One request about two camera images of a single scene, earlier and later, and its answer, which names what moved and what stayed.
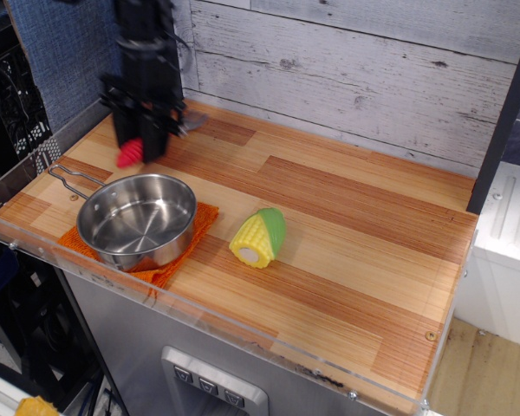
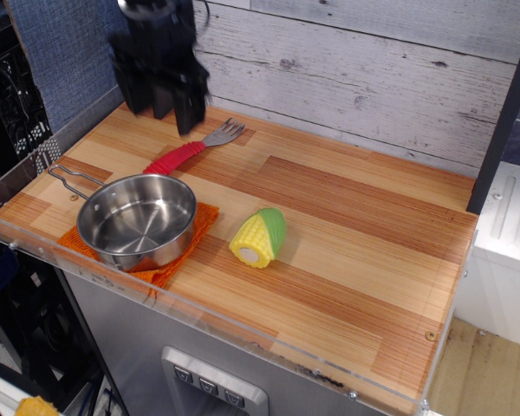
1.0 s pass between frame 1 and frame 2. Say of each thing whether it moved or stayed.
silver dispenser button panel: stayed
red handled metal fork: moved
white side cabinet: stayed
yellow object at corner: stayed
